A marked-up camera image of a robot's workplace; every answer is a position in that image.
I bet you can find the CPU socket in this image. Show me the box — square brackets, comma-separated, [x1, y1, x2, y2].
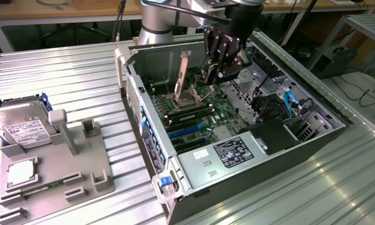
[172, 92, 204, 111]

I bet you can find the blue SATA wire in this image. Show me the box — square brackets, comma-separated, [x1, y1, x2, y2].
[281, 90, 296, 120]

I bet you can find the grey parts rack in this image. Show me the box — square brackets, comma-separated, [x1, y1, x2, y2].
[0, 109, 115, 225]

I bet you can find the black expansion slot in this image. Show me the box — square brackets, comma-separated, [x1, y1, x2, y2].
[169, 135, 208, 147]
[173, 140, 212, 153]

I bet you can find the metal socket cover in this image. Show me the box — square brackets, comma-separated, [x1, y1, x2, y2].
[189, 83, 217, 104]

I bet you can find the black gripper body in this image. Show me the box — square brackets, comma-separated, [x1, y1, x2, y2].
[212, 3, 264, 57]

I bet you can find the black chair base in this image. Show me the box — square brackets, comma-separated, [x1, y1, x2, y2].
[39, 22, 110, 41]

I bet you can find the silver disk bay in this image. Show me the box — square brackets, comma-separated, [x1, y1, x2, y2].
[282, 112, 335, 142]

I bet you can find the green RAM stick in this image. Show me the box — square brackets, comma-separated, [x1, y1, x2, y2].
[19, 181, 66, 195]

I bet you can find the green motherboard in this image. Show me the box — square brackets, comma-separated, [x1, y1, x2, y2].
[148, 76, 258, 154]

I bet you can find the silver chipset heat sink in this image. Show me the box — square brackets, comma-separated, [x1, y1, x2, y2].
[210, 126, 236, 139]

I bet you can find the black RAM stick white label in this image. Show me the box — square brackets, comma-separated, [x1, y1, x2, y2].
[168, 108, 213, 124]

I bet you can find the black floor device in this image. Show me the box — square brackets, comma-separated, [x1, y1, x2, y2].
[317, 46, 357, 80]

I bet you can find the silver CPU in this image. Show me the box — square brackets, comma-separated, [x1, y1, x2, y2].
[6, 160, 38, 184]

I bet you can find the black RAM slot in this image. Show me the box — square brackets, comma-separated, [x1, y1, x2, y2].
[148, 79, 177, 89]
[150, 83, 177, 93]

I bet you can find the black power wire bundle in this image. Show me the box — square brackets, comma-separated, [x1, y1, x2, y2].
[252, 94, 285, 120]

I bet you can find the silver power supply unit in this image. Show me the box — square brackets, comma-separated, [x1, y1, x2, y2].
[176, 131, 270, 189]

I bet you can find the silver hard disk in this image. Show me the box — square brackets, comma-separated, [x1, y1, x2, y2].
[0, 102, 58, 149]

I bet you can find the grey case handle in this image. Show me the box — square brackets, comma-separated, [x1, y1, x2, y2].
[150, 172, 181, 204]
[113, 48, 136, 91]

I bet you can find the graphics card with metal bracket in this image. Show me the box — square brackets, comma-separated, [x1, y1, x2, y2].
[173, 50, 220, 108]

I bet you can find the white coiled cable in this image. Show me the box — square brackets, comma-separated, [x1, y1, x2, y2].
[35, 0, 73, 10]

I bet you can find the thin locking lever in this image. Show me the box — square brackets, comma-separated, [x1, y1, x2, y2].
[162, 76, 172, 97]

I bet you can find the blue expansion card retainer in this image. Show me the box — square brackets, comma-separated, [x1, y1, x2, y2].
[138, 105, 168, 166]

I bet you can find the metal slat shelving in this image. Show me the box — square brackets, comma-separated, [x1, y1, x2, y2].
[306, 13, 375, 71]

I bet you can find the silver perforated drive cage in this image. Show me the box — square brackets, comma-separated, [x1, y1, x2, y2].
[225, 57, 288, 118]

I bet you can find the blue expansion slot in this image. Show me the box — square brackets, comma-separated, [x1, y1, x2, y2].
[168, 125, 206, 139]

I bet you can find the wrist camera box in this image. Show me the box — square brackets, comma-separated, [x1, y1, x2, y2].
[204, 0, 237, 9]

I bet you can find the arm mounted cable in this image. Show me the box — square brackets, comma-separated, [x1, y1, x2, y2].
[140, 0, 232, 24]

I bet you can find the hanging black cable with connector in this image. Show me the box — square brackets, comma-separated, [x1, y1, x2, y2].
[113, 0, 126, 42]

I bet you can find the open black PC case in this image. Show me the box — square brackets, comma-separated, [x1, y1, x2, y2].
[113, 27, 355, 225]

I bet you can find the black plastic air shroud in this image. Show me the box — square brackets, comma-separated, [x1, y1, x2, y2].
[238, 119, 301, 157]

